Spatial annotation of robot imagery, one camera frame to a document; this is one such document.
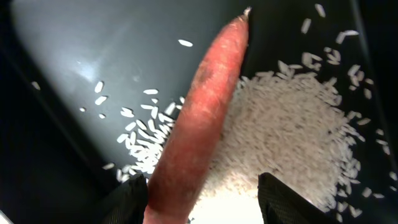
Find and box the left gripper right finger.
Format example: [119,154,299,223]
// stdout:
[257,172,336,224]

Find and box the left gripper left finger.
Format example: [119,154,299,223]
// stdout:
[93,174,148,224]

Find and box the orange carrot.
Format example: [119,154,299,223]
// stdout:
[143,7,251,224]

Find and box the white rice pile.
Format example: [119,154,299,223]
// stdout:
[99,47,369,223]

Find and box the black plastic bin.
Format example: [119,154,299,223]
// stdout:
[1,0,397,223]

